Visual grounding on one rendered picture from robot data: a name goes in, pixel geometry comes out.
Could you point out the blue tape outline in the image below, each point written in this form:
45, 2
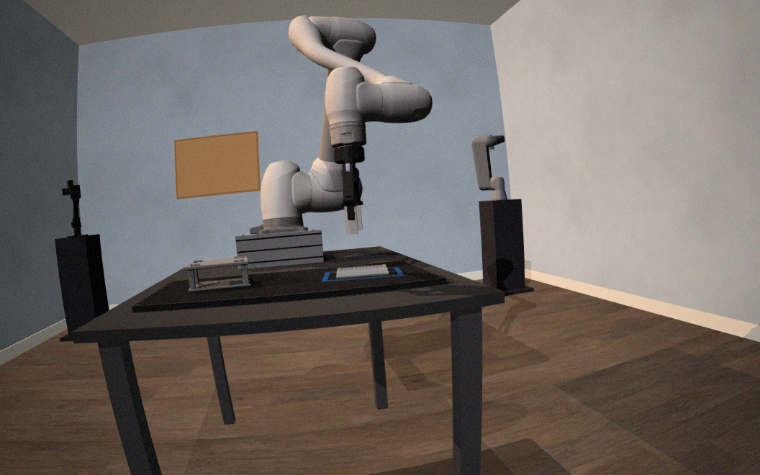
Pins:
325, 278

